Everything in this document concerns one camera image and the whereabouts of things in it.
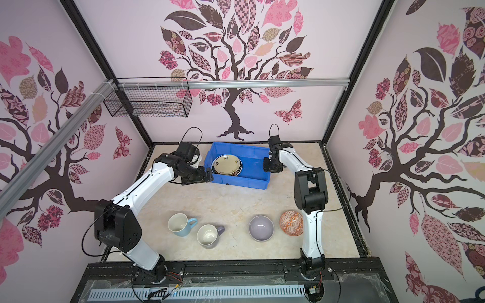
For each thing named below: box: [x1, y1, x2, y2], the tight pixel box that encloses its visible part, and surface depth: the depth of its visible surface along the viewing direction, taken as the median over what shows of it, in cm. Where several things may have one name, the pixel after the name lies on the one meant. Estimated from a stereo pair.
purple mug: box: [196, 224, 226, 250], surface depth 80 cm
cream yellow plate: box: [210, 154, 243, 177], surface depth 108 cm
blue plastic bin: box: [203, 142, 271, 191], surface depth 109 cm
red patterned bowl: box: [279, 210, 304, 237], surface depth 87 cm
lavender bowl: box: [248, 214, 275, 243], surface depth 85 cm
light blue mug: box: [167, 212, 198, 237], surface depth 81 cm
